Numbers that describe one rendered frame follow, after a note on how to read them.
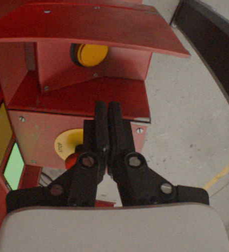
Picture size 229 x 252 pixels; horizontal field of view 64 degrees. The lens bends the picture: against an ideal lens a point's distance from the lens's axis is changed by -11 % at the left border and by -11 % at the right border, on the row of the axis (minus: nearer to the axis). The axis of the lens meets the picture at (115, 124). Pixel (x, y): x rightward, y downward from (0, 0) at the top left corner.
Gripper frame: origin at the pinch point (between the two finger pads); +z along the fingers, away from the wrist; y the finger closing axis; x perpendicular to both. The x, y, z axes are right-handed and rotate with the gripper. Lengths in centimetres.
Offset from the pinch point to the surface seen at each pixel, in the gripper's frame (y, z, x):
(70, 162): -2.9, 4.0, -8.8
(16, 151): -9.8, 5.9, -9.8
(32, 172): -40, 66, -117
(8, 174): -10.0, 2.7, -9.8
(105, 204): 21, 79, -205
